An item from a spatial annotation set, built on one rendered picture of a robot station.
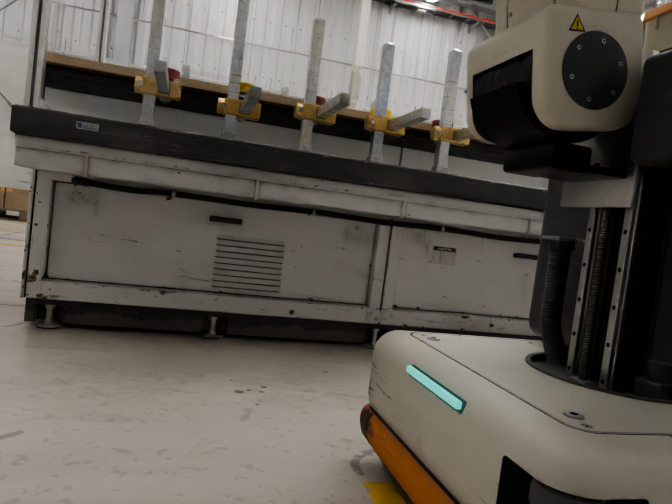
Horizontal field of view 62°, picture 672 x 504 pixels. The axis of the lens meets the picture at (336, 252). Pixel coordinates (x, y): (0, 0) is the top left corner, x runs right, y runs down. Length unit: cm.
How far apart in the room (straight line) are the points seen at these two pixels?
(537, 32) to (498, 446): 54
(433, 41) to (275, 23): 273
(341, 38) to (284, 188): 793
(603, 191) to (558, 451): 46
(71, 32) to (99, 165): 762
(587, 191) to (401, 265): 134
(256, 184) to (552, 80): 122
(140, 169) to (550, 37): 134
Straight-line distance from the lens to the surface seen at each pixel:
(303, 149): 186
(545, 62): 82
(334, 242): 215
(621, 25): 90
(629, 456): 70
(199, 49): 931
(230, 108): 184
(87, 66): 206
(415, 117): 173
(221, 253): 208
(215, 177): 185
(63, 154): 188
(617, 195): 95
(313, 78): 191
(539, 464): 67
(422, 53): 1015
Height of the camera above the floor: 48
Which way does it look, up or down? 3 degrees down
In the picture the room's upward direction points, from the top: 7 degrees clockwise
